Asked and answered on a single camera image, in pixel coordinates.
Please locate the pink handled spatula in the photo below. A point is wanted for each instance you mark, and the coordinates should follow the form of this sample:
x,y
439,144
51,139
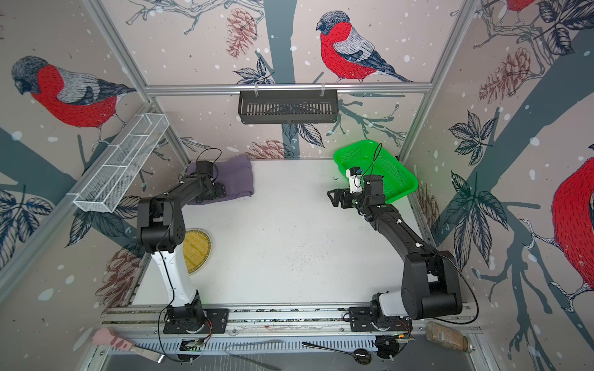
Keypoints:
x,y
105,337

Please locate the yellow round woven mat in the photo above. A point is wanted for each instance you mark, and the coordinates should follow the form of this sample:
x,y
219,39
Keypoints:
x,y
197,246

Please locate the white mesh wall shelf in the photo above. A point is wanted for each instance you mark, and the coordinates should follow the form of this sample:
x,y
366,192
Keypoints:
x,y
111,181

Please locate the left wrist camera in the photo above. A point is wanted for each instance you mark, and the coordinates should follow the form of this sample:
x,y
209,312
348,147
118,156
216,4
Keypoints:
x,y
206,168

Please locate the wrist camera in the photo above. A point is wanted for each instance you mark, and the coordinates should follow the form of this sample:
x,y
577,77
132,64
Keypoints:
x,y
206,168
354,176

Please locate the green plastic basket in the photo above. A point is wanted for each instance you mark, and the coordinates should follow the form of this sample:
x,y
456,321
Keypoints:
x,y
398,180

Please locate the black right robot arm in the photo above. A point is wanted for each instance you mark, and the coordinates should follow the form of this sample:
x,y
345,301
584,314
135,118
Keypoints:
x,y
430,280

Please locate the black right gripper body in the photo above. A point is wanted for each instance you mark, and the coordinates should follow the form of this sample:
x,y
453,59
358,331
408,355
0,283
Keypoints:
x,y
353,200

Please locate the black spoon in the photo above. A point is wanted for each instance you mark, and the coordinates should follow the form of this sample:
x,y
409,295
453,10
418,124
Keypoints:
x,y
361,356

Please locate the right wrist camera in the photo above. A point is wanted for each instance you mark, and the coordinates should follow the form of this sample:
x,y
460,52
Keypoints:
x,y
354,176

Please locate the horizontal aluminium frame bar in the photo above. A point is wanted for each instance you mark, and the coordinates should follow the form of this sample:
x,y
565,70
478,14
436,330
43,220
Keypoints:
x,y
341,88

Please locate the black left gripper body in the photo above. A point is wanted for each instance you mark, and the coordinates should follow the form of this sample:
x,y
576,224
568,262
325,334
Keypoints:
x,y
216,191

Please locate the black hanging wire basket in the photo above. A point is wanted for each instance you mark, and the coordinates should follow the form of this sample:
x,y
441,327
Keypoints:
x,y
288,107

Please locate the purple trousers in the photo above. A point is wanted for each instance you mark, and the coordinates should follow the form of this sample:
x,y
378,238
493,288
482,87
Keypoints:
x,y
237,178

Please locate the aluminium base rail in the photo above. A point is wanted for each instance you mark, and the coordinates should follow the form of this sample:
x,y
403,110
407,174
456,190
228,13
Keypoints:
x,y
258,329

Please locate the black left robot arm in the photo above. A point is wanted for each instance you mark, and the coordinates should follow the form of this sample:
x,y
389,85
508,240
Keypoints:
x,y
161,231

